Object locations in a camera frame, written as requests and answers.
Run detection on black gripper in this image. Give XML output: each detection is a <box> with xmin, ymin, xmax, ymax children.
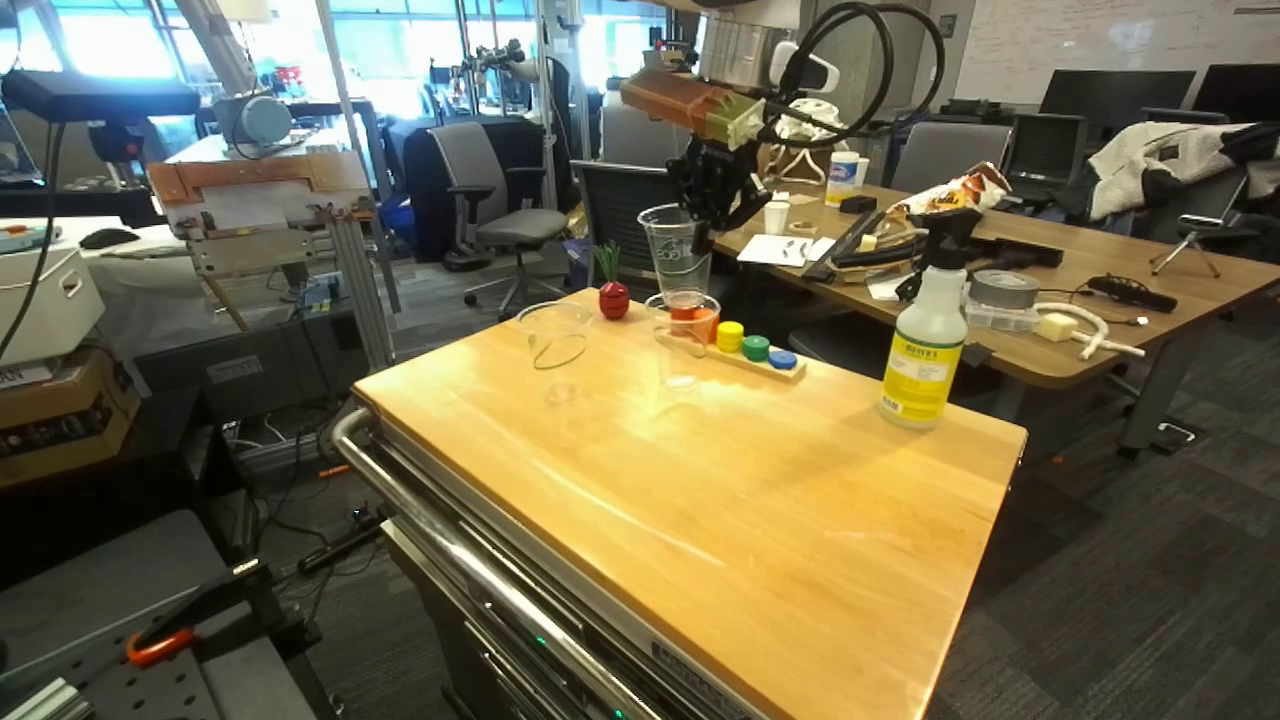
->
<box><xmin>673</xmin><ymin>136</ymin><xmax>772</xmax><ymax>251</ymax></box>

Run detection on clear plastic cup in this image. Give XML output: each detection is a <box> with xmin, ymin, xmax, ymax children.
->
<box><xmin>645</xmin><ymin>289</ymin><xmax>723</xmax><ymax>398</ymax></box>
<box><xmin>634</xmin><ymin>199</ymin><xmax>710</xmax><ymax>301</ymax></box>
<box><xmin>516</xmin><ymin>295</ymin><xmax>597</xmax><ymax>409</ymax></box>

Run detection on white paper cup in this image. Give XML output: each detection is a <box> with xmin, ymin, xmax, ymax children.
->
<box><xmin>759</xmin><ymin>187</ymin><xmax>796</xmax><ymax>239</ymax></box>

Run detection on white papers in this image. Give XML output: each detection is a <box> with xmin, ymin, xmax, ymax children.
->
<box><xmin>735</xmin><ymin>234</ymin><xmax>836</xmax><ymax>272</ymax></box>

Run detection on orange box on wrist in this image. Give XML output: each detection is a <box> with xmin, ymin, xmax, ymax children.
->
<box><xmin>617</xmin><ymin>66</ymin><xmax>772</xmax><ymax>154</ymax></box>

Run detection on long black bar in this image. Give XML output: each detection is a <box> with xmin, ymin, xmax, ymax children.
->
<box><xmin>796</xmin><ymin>195</ymin><xmax>892</xmax><ymax>281</ymax></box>

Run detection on red toy radish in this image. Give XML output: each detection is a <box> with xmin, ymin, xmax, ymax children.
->
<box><xmin>591</xmin><ymin>239</ymin><xmax>634</xmax><ymax>326</ymax></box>

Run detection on white jar with blue label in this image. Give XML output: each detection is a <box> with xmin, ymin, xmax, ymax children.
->
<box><xmin>823</xmin><ymin>146</ymin><xmax>871</xmax><ymax>212</ymax></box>

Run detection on wooden peg toy base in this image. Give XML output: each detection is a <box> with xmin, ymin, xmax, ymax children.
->
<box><xmin>656</xmin><ymin>326</ymin><xmax>810</xmax><ymax>387</ymax></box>

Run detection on colourful snack bag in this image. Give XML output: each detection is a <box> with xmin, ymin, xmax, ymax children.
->
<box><xmin>892</xmin><ymin>157</ymin><xmax>1016</xmax><ymax>226</ymax></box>

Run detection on grey office chair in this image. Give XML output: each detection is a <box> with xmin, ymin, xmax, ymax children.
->
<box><xmin>886</xmin><ymin>116</ymin><xmax>1016</xmax><ymax>195</ymax></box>
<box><xmin>425</xmin><ymin>116</ymin><xmax>573</xmax><ymax>315</ymax></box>

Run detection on spray bottle with yellow label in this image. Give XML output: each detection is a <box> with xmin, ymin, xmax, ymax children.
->
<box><xmin>877</xmin><ymin>206</ymin><xmax>987</xmax><ymax>434</ymax></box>

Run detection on grey tape roll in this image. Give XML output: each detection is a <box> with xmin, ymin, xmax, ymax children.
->
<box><xmin>969</xmin><ymin>269</ymin><xmax>1041</xmax><ymax>315</ymax></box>

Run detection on black computer monitor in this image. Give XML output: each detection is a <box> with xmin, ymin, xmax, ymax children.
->
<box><xmin>1035</xmin><ymin>69</ymin><xmax>1195</xmax><ymax>136</ymax></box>
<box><xmin>1188</xmin><ymin>62</ymin><xmax>1280</xmax><ymax>130</ymax></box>

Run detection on black remote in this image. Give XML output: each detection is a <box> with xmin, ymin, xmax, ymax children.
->
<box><xmin>1083</xmin><ymin>272</ymin><xmax>1179</xmax><ymax>315</ymax></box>

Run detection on white and black jacket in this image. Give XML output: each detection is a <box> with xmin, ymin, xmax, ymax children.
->
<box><xmin>1088</xmin><ymin>116</ymin><xmax>1265</xmax><ymax>226</ymax></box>

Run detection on orange topped workbench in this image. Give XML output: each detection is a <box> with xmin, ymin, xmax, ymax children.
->
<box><xmin>144</xmin><ymin>132</ymin><xmax>394</xmax><ymax>376</ymax></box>

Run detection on grey tool cart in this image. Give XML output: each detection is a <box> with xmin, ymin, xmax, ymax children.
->
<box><xmin>328</xmin><ymin>285</ymin><xmax>1033</xmax><ymax>720</ymax></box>

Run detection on wooden office desk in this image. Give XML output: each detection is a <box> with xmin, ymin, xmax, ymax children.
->
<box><xmin>710</xmin><ymin>175</ymin><xmax>1280</xmax><ymax>457</ymax></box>

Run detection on white machine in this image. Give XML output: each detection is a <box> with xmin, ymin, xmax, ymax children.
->
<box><xmin>0</xmin><ymin>216</ymin><xmax>109</xmax><ymax>374</ymax></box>

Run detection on cardboard box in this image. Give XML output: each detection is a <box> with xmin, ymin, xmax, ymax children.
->
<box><xmin>0</xmin><ymin>347</ymin><xmax>153</xmax><ymax>492</ymax></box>

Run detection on orange clamp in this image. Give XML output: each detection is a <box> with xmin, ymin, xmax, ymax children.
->
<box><xmin>124</xmin><ymin>623</ymin><xmax>197</xmax><ymax>674</ymax></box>

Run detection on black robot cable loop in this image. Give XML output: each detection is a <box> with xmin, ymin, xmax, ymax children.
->
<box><xmin>756</xmin><ymin>0</ymin><xmax>951</xmax><ymax>154</ymax></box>

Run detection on white cable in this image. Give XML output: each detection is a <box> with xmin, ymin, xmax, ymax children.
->
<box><xmin>1033</xmin><ymin>295</ymin><xmax>1153</xmax><ymax>365</ymax></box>

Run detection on steel cart handle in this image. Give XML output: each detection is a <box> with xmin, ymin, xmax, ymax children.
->
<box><xmin>328</xmin><ymin>403</ymin><xmax>673</xmax><ymax>720</ymax></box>

